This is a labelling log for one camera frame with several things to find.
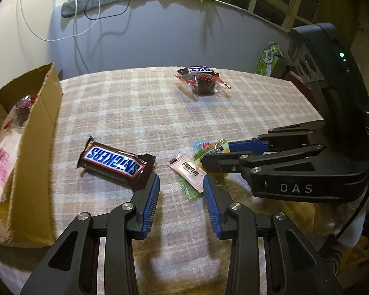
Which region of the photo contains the black cable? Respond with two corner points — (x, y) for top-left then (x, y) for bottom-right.
(80, 0), (133, 21)

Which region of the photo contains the plaid tablecloth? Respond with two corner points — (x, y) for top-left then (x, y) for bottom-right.
(0, 65), (339, 295)

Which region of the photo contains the white charging cable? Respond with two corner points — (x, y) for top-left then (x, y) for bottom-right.
(16, 0), (103, 42)

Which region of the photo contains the green candy packet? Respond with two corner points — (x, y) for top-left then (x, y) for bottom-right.
(178, 171), (229, 202)

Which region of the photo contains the colourful milk candy packet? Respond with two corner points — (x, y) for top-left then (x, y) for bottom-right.
(193, 138), (230, 164)

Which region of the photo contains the cardboard box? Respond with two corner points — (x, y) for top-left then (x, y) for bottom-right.
(0, 63), (62, 248)

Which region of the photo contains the green white bag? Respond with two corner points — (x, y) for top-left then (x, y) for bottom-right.
(255, 41), (283, 77)

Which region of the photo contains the pink snack packet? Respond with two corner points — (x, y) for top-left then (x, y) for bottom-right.
(167, 155), (206, 193)

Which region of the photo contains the large Snickers bar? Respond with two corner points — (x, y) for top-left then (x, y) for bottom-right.
(77, 135), (156, 192)

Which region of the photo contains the small Snickers bar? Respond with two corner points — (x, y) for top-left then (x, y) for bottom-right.
(186, 66), (215, 74)

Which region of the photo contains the grey windowsill mat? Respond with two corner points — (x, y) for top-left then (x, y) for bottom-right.
(60, 0), (293, 33)

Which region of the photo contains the packaged sliced bread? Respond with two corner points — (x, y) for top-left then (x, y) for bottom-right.
(0, 128), (22, 212)

